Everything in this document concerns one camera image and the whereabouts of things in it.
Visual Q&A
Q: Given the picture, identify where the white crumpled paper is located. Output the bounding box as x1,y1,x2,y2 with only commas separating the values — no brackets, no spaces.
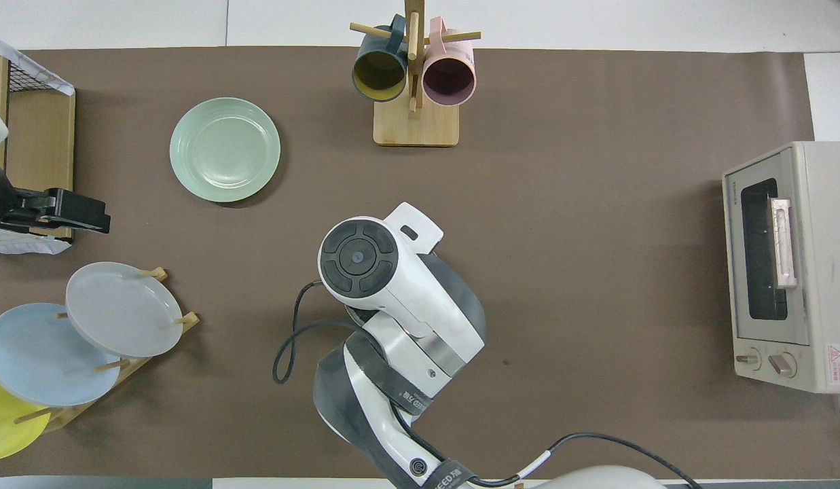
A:
0,33,75,96
0,228,73,256

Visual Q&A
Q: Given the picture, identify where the black wire basket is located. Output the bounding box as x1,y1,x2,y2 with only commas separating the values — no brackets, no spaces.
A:
9,60,57,92

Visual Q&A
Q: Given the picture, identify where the beige toaster oven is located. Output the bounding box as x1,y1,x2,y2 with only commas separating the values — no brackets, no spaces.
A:
722,141,840,395

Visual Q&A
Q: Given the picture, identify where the light blue plate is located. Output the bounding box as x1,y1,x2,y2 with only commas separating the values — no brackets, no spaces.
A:
0,302,122,408

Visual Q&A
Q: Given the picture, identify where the pink mug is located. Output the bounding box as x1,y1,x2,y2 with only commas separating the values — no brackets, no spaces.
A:
422,17,477,107

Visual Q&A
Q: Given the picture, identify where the dark teal mug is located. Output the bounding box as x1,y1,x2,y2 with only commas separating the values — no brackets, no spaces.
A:
352,15,408,103

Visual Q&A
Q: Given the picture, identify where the brown table mat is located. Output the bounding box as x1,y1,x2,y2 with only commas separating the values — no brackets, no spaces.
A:
0,46,840,479

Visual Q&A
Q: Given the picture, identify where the light green plate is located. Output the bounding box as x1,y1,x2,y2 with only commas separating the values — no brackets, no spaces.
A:
169,97,282,204

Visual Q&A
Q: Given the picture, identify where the pale grey plate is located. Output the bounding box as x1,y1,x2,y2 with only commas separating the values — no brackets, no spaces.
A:
65,261,184,359

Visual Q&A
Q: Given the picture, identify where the wooden mug rack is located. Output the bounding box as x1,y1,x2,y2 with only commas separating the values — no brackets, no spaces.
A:
350,0,481,147

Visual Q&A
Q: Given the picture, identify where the yellow plate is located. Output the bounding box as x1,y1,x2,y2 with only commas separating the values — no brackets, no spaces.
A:
0,367,52,463

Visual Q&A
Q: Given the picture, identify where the wooden plate rack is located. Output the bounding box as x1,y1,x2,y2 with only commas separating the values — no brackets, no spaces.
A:
12,267,200,432

